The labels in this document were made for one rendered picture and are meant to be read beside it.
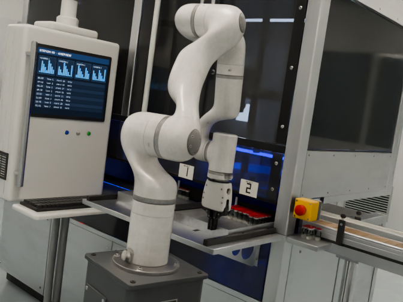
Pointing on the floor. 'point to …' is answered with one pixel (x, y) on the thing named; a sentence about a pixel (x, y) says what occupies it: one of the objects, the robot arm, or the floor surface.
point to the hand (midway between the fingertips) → (212, 223)
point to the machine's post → (296, 147)
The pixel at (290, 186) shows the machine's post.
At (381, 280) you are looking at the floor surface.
